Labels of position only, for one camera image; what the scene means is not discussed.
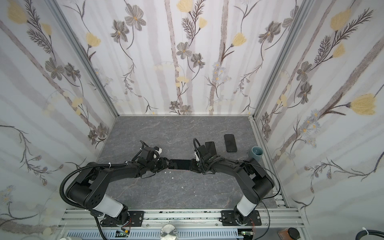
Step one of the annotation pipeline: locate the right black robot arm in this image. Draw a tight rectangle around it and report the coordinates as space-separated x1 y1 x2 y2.
191 138 275 226

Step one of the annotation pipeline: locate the brown box black cap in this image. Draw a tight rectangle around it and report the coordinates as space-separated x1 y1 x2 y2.
278 228 301 240

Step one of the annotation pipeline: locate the white ventilated cable duct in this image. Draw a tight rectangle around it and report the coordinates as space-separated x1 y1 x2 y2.
63 229 244 240

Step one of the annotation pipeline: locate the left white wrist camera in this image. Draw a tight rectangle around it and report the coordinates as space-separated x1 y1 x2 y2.
154 147 163 155

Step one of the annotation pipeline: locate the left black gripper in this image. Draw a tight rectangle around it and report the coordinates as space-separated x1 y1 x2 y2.
146 157 174 172

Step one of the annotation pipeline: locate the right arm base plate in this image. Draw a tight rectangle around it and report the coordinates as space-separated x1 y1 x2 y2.
219 210 262 227

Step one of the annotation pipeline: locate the light blue phone case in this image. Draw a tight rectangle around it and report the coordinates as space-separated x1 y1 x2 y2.
205 141 217 156

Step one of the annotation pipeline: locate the pink phone case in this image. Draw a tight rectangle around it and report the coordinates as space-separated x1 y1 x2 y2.
168 160 192 171

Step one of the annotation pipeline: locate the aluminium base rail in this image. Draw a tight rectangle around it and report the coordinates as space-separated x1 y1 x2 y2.
54 194 310 240

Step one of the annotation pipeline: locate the teal ceramic cup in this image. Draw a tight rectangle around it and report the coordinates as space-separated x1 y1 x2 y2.
249 146 264 161

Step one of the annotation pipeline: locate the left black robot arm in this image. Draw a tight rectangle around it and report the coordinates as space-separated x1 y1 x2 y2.
59 142 178 239

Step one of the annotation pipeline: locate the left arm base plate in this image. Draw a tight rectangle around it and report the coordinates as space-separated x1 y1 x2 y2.
100 210 145 228

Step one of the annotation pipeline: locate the black corrugated hose corner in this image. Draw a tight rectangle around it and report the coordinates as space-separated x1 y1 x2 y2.
355 228 384 240

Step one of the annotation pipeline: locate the black phone case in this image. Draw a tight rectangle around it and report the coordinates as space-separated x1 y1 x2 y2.
224 134 238 153

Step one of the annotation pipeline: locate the round silver knob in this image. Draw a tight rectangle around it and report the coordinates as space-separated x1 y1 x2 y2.
160 224 179 240

